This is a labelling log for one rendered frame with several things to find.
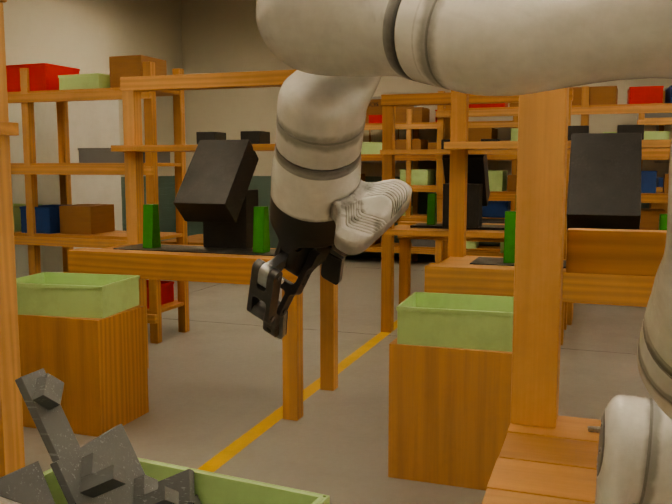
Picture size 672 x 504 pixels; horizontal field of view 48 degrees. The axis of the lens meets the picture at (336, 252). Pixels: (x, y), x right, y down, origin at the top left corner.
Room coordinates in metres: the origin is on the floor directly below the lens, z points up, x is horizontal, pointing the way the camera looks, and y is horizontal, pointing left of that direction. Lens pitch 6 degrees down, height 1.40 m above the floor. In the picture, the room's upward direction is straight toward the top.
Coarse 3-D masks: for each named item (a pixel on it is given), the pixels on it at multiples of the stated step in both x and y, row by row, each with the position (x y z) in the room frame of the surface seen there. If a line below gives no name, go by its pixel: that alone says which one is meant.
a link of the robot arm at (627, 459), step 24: (624, 408) 0.63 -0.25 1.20; (648, 408) 0.63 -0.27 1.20; (600, 432) 0.65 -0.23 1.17; (624, 432) 0.61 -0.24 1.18; (648, 432) 0.61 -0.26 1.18; (600, 456) 0.64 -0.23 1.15; (624, 456) 0.61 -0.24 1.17; (648, 456) 0.60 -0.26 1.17; (600, 480) 0.63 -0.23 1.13; (624, 480) 0.61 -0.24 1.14; (648, 480) 0.60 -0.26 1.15
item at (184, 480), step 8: (184, 472) 1.06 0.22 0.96; (192, 472) 1.06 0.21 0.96; (168, 480) 1.07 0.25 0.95; (176, 480) 1.06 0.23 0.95; (184, 480) 1.05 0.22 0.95; (192, 480) 1.05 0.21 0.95; (176, 488) 1.05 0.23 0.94; (184, 488) 1.04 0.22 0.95; (192, 488) 1.05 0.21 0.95; (184, 496) 1.04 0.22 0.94; (192, 496) 1.04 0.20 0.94
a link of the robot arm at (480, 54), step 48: (432, 0) 0.44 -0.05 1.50; (480, 0) 0.42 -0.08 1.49; (528, 0) 0.41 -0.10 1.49; (576, 0) 0.40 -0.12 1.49; (624, 0) 0.39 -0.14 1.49; (432, 48) 0.44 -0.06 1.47; (480, 48) 0.42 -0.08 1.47; (528, 48) 0.41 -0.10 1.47; (576, 48) 0.41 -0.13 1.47; (624, 48) 0.40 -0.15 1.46
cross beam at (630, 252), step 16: (576, 240) 1.55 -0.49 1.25; (592, 240) 1.54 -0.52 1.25; (608, 240) 1.53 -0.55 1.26; (624, 240) 1.52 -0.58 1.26; (640, 240) 1.51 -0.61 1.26; (656, 240) 1.50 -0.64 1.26; (576, 256) 1.55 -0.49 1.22; (592, 256) 1.54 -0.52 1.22; (608, 256) 1.53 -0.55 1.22; (624, 256) 1.52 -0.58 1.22; (640, 256) 1.51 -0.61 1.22; (656, 256) 1.50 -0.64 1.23; (576, 272) 1.55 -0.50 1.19; (592, 272) 1.54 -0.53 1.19; (608, 272) 1.53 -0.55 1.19; (624, 272) 1.52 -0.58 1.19; (640, 272) 1.51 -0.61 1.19; (656, 272) 1.50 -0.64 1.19
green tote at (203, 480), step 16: (144, 464) 1.11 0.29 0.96; (160, 464) 1.10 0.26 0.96; (48, 480) 1.06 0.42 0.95; (160, 480) 1.09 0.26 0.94; (208, 480) 1.06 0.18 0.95; (224, 480) 1.05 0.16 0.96; (240, 480) 1.04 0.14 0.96; (64, 496) 1.09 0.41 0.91; (208, 496) 1.06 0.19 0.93; (224, 496) 1.05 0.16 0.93; (240, 496) 1.04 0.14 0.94; (256, 496) 1.02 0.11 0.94; (272, 496) 1.01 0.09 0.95; (288, 496) 1.00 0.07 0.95; (304, 496) 0.99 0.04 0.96; (320, 496) 0.99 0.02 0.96
